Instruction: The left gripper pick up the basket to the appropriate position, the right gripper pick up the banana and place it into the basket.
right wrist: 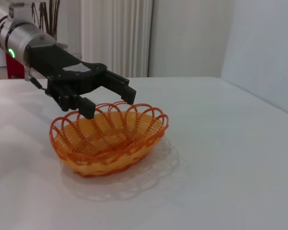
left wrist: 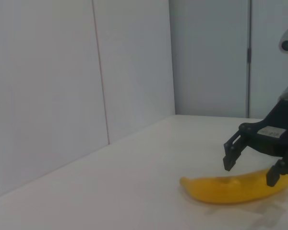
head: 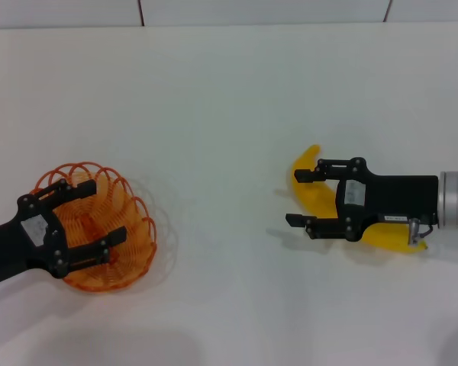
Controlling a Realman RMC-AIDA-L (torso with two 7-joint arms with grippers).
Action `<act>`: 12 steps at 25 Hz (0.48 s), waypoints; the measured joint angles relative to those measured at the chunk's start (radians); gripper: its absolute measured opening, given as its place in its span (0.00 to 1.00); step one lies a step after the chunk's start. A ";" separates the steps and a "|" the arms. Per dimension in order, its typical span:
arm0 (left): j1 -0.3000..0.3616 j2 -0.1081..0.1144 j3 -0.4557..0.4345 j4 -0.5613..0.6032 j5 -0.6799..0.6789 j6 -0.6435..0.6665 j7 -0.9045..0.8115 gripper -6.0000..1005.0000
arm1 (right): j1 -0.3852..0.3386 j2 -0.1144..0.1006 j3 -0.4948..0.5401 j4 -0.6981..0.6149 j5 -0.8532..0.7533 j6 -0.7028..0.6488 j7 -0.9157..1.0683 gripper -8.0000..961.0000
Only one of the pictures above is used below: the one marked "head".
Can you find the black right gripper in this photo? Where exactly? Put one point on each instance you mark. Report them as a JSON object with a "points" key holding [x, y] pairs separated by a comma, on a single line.
{"points": [[397, 198]]}

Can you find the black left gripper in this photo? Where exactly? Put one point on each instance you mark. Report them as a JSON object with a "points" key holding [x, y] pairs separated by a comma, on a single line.
{"points": [[11, 240]]}

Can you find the yellow banana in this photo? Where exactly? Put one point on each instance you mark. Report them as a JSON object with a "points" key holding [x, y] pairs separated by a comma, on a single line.
{"points": [[313, 194]]}

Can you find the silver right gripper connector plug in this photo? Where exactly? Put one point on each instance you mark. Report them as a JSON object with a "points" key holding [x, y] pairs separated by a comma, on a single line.
{"points": [[413, 230]]}

